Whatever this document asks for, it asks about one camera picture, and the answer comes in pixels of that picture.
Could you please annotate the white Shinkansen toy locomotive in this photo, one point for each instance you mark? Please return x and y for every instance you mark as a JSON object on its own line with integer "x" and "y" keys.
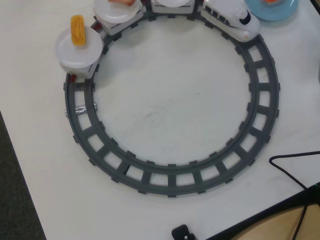
{"x": 225, "y": 15}

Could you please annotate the blue round dish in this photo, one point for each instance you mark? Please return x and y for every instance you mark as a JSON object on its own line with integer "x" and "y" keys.
{"x": 275, "y": 12}

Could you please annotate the yellow egg sushi toy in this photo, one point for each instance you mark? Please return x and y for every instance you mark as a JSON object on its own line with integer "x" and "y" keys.
{"x": 78, "y": 31}

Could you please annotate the black plastic clamp block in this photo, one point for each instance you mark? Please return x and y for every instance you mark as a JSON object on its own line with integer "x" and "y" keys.
{"x": 182, "y": 232}

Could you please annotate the orange salmon sushi toy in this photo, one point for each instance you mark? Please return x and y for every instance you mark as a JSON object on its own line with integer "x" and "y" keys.
{"x": 270, "y": 1}

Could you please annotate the small silver metal tab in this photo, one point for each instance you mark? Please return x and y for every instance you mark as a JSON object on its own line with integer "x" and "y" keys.
{"x": 65, "y": 113}
{"x": 95, "y": 105}

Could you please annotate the red tuna sushi toy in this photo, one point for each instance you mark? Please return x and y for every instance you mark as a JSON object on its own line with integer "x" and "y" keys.
{"x": 122, "y": 2}

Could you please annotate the silver tape strip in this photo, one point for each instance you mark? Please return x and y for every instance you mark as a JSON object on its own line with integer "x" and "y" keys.
{"x": 80, "y": 110}

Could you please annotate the grey circular toy train track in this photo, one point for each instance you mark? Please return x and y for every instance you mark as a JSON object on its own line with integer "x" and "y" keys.
{"x": 172, "y": 180}

